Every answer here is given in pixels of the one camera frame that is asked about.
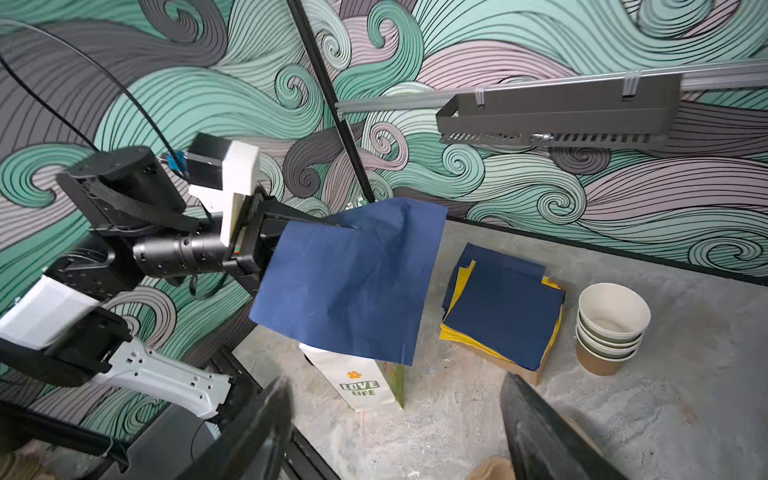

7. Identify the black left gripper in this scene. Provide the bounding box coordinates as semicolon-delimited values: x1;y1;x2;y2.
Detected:
230;188;331;294

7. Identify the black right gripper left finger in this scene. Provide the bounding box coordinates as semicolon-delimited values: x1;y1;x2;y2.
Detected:
178;376;293;480

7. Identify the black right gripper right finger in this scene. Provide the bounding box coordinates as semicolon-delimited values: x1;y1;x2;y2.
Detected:
500;373;625;479

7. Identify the brown pulp cup carrier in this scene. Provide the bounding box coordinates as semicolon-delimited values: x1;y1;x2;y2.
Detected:
464;416;604;480

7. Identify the dark blue paper napkin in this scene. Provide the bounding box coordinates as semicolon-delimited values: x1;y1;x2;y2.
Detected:
249;198;448;366

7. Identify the white paper takeout bag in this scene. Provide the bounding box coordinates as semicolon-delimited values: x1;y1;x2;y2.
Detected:
299;343;405;412

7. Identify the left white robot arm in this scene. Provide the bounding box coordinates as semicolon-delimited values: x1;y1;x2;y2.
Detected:
1;146;309;426

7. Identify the stack of paper cups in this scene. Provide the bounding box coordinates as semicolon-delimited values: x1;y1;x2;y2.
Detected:
575;283;652;376

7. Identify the dark blue napkin stack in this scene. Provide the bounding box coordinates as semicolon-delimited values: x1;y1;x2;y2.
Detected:
439;243;566;372

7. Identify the black enclosure corner post left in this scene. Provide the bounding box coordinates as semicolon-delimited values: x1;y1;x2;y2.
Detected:
286;0;376;203

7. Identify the black wall-mounted tray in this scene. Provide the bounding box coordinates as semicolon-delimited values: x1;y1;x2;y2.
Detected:
436;74;682;149

